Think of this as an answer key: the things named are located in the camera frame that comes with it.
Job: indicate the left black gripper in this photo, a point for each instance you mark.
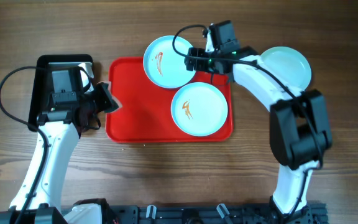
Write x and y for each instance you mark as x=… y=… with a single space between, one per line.
x=105 y=98

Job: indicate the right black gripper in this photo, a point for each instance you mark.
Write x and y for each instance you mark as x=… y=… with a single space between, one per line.
x=191 y=59

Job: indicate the light blue plate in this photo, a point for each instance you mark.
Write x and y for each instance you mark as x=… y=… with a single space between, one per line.
x=163 y=66
x=199 y=109
x=288 y=64

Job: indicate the green and orange sponge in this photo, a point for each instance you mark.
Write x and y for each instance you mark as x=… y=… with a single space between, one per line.
x=106 y=101

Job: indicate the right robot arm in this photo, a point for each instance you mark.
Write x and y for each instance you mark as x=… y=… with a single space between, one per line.
x=299 y=129

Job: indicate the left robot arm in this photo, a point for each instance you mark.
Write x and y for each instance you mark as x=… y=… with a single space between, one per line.
x=65 y=101

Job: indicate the black rectangular tray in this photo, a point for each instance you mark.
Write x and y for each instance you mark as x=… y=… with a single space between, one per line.
x=39 y=87

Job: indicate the red plastic tray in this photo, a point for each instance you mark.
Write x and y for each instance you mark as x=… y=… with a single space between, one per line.
x=145 y=115

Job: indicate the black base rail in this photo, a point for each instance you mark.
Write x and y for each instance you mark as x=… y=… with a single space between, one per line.
x=223 y=213

